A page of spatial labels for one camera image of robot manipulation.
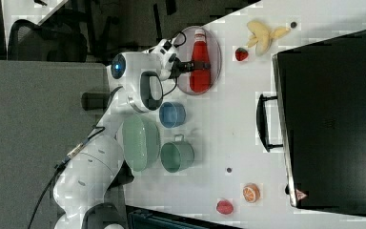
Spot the black toaster oven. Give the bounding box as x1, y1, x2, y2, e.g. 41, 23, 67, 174
272, 30, 366, 217

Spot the blue metal frame rail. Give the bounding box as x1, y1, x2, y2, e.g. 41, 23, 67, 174
128, 209, 236, 229

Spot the green mug with handle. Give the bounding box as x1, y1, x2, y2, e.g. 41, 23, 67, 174
160, 135, 194, 173

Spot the red plush ketchup bottle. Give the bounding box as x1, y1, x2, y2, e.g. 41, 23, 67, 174
190, 29, 211, 93

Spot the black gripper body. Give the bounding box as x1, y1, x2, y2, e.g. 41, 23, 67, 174
170, 59, 194, 78

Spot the green plastic colander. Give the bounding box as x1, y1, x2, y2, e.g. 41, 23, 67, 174
122, 114, 160, 172

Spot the plush orange slice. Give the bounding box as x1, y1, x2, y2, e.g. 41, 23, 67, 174
242, 183, 260, 203

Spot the blue plastic cup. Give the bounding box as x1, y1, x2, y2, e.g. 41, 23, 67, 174
159, 102, 186, 128

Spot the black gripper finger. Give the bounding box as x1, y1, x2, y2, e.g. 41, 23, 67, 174
193, 61, 211, 70

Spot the large red plush strawberry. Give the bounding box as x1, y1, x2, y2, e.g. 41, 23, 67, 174
216, 199, 234, 215

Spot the black office chair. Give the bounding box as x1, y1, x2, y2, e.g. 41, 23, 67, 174
8, 19, 88, 62

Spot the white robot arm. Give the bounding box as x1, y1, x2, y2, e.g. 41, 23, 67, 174
53, 39, 212, 229

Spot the small red plush strawberry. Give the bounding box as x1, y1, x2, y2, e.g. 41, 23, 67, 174
234, 48, 249, 61

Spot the plush peeled banana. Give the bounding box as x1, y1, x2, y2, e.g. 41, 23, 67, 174
247, 20, 290, 56

